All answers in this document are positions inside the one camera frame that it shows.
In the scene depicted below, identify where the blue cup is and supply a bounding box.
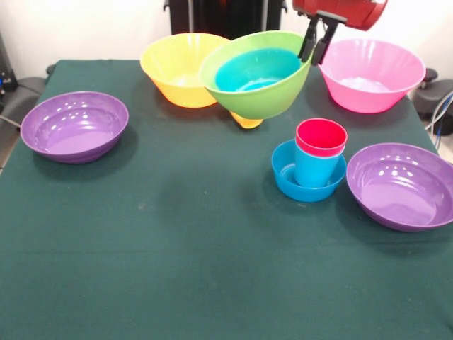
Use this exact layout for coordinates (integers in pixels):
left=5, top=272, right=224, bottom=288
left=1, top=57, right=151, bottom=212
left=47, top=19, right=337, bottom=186
left=294, top=147, right=346, bottom=188

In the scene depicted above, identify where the purple bowl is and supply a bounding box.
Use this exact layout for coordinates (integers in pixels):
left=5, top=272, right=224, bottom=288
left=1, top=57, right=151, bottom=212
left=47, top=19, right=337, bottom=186
left=20, top=91, right=130, bottom=165
left=345, top=142, right=453, bottom=233

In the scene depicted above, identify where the black knobbed device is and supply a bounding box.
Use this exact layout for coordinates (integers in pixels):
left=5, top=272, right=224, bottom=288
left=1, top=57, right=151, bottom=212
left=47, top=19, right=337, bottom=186
left=413, top=67, right=453, bottom=120

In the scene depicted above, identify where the red cup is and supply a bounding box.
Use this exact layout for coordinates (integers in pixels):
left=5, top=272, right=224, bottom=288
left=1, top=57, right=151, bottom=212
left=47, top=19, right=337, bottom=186
left=295, top=118, right=348, bottom=159

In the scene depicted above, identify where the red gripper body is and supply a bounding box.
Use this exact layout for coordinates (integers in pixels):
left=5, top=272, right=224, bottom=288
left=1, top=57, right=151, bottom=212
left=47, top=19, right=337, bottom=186
left=292, top=0, right=389, bottom=32

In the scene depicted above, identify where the black computer tower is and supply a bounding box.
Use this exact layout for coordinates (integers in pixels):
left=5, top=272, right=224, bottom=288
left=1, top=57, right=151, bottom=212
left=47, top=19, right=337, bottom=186
left=0, top=31, right=18, bottom=103

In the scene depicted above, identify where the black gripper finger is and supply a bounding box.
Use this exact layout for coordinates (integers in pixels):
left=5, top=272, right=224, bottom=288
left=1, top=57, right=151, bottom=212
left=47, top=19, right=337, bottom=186
left=312, top=23, right=339, bottom=67
left=297, top=16, right=319, bottom=62

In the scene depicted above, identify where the blue bowl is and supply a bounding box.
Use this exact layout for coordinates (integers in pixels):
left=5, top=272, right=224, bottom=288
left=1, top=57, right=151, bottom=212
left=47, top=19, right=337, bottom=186
left=214, top=49, right=302, bottom=92
left=271, top=139, right=347, bottom=203

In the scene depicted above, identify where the grey cable bundle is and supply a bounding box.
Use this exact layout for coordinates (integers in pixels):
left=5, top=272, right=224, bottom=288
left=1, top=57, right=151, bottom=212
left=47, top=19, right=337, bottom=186
left=424, top=90, right=453, bottom=167

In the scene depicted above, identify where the orange bowl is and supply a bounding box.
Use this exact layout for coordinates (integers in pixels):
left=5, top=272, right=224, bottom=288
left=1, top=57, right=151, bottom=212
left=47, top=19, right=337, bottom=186
left=139, top=32, right=231, bottom=108

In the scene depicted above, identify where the orange cup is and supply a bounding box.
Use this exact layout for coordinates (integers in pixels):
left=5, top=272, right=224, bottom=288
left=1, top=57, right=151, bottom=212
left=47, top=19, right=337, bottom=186
left=229, top=110, right=265, bottom=130

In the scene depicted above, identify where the dark green tablecloth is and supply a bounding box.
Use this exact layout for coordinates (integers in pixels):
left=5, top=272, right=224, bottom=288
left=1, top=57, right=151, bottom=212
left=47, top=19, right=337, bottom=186
left=0, top=59, right=453, bottom=340

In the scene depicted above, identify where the pink bowl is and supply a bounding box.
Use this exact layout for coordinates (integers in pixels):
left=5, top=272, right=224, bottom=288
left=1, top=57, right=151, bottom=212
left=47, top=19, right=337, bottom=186
left=316, top=38, right=427, bottom=115

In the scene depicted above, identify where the green bowl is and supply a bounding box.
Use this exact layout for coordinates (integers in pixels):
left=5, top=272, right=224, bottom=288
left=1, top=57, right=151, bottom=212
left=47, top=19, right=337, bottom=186
left=200, top=30, right=314, bottom=120

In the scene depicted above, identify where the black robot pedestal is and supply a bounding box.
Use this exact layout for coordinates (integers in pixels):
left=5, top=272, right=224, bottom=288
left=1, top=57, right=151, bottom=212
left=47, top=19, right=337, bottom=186
left=169, top=0, right=287, bottom=38

